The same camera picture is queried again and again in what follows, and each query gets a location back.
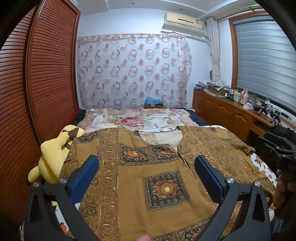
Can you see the floral quilt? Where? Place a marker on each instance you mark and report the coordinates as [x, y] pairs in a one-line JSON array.
[[138, 118]]

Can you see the red and black cloth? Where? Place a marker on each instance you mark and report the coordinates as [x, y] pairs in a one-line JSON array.
[[78, 115]]

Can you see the orange-print white bed sheet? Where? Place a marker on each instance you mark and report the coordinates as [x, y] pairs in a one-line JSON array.
[[266, 171]]

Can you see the wooden louvered wardrobe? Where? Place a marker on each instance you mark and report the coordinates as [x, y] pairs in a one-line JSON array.
[[46, 81]]

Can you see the navy blanket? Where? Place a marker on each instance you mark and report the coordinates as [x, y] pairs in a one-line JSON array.
[[196, 118]]

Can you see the person's left hand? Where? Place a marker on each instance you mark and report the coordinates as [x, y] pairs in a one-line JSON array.
[[143, 238]]

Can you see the white bottle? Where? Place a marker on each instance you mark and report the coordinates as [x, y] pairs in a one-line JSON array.
[[237, 96]]

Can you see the brown patterned garment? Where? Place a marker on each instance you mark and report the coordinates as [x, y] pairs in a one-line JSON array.
[[138, 180]]

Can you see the wall air conditioner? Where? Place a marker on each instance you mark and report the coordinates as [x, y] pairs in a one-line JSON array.
[[182, 20]]

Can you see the pink tissue pack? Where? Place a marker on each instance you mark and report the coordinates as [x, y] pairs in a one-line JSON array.
[[248, 106]]

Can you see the wooden sideboard cabinet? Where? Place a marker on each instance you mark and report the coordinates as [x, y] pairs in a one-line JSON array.
[[222, 111]]

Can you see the flat cardboard box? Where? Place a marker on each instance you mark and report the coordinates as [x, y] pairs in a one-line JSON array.
[[217, 90]]

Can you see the pink case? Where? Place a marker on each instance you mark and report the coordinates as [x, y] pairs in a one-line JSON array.
[[201, 84]]

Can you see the pink thermos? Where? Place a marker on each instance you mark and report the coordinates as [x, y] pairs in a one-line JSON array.
[[245, 96]]

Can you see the small cardboard box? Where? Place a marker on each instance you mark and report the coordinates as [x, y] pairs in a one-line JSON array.
[[153, 106]]

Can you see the person's right hand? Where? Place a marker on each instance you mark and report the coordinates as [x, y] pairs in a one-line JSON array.
[[282, 187]]

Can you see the grey window blind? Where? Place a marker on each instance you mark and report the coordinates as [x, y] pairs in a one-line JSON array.
[[261, 58]]

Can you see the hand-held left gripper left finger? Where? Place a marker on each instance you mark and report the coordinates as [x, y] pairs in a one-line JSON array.
[[85, 176]]

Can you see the black handheld device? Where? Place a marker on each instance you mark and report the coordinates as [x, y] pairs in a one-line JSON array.
[[263, 109], [275, 117]]

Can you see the yellow plush toy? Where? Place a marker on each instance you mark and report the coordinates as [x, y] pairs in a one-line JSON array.
[[50, 160]]

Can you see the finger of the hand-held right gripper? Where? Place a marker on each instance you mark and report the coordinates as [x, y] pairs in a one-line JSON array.
[[268, 145], [275, 140]]

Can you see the circle-patterned sheer curtain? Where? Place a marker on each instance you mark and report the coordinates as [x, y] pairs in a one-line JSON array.
[[134, 69]]

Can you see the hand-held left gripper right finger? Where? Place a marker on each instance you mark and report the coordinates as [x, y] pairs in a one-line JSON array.
[[208, 176]]

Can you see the cream window curtain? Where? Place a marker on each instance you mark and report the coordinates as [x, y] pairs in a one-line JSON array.
[[214, 46]]

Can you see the dark dotted clothing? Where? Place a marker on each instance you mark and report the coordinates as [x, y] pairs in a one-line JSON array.
[[278, 226]]

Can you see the green bottle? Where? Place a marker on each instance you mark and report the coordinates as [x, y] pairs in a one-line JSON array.
[[254, 100]]

